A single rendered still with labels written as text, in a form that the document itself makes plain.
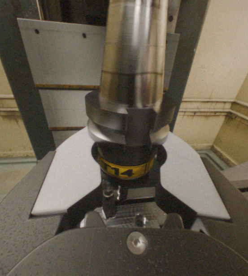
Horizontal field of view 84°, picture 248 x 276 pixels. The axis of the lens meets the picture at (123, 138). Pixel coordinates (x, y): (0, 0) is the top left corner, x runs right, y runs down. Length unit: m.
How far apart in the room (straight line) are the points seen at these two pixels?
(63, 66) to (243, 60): 1.14
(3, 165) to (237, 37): 1.80
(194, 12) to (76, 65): 0.43
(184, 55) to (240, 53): 0.68
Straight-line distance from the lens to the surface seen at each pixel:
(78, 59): 0.52
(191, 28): 0.65
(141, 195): 0.57
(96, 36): 0.52
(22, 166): 1.30
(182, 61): 0.65
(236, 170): 1.13
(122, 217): 0.41
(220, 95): 1.30
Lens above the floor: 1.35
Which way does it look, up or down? 32 degrees down
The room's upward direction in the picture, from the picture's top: 4 degrees clockwise
